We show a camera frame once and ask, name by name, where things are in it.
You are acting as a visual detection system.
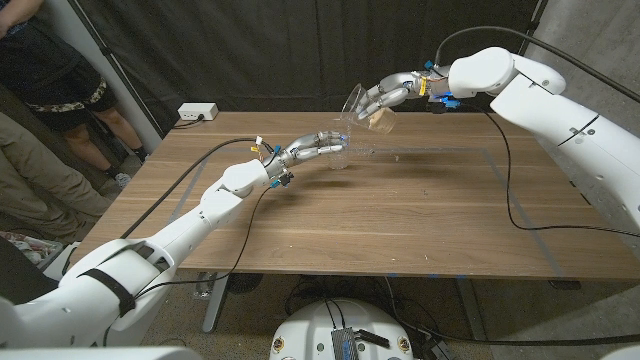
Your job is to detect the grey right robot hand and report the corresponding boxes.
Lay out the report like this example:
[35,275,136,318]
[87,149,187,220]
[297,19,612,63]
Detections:
[355,71,450,121]

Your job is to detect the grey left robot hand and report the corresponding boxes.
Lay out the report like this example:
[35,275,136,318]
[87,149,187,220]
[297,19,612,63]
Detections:
[263,130,350,180]

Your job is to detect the clear plastic cup with sugar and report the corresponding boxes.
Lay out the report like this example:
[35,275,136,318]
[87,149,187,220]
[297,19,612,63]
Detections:
[341,83,399,135]

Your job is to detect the white power strip box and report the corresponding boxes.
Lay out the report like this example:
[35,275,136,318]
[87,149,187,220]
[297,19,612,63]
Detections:
[177,102,220,122]

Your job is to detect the black power brick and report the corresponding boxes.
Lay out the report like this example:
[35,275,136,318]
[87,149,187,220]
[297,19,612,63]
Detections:
[428,339,455,360]

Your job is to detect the black backdrop curtain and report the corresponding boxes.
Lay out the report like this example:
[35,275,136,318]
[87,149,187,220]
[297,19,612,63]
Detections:
[67,0,549,139]

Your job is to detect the black backdrop stand pole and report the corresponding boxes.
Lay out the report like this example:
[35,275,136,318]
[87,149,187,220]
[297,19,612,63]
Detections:
[517,0,549,56]

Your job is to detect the black round floor fan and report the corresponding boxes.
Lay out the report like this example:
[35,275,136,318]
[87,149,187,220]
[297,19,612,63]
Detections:
[225,272,264,296]

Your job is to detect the grey table leg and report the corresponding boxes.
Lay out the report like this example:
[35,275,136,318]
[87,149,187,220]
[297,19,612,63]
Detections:
[454,277,487,344]
[202,272,231,334]

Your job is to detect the grey backdrop stand pole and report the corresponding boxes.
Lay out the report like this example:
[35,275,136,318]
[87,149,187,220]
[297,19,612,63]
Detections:
[44,0,165,151]

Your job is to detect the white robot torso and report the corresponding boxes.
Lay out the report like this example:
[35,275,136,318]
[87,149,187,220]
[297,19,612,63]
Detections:
[269,298,414,360]

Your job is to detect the grey finned module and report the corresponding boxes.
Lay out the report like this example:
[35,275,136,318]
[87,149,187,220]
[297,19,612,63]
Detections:
[331,327,360,360]

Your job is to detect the person in black shorts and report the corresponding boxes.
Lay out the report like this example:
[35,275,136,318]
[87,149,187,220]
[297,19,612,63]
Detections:
[0,0,149,179]

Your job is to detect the white floor stand base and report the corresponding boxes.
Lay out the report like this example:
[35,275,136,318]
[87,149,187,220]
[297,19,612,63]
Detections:
[42,242,84,281]

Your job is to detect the person in khaki trousers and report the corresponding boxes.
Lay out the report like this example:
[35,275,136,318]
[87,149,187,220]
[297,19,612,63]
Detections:
[0,112,114,244]

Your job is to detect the white robot chest rim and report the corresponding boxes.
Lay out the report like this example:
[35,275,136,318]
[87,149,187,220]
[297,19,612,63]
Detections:
[0,346,204,360]

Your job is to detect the crumpled printed bag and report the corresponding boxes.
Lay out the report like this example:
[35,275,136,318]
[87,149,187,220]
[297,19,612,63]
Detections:
[0,230,64,266]

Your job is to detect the black bulky object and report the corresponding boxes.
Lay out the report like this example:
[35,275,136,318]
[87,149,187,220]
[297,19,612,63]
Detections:
[0,237,61,306]

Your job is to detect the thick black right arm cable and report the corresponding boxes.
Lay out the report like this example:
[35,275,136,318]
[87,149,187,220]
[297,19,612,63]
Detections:
[433,25,640,105]

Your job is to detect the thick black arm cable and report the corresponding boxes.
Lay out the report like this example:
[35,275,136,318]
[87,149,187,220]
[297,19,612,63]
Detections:
[433,25,640,105]
[118,137,259,241]

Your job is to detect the black power cable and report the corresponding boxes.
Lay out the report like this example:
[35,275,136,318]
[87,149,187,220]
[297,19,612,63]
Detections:
[172,113,206,130]

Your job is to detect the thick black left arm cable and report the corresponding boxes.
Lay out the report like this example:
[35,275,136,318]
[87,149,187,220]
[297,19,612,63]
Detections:
[118,137,259,241]

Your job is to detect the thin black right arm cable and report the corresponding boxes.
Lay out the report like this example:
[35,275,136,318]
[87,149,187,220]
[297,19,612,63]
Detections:
[457,101,640,239]

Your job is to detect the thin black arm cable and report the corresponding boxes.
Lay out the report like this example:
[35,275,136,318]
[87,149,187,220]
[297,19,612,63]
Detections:
[457,101,640,239]
[132,184,275,301]

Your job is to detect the black floor cable tangle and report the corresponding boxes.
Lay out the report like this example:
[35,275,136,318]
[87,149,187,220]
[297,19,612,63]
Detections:
[284,274,451,360]

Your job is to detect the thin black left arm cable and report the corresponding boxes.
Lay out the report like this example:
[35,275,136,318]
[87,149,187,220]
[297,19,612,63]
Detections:
[132,184,275,301]

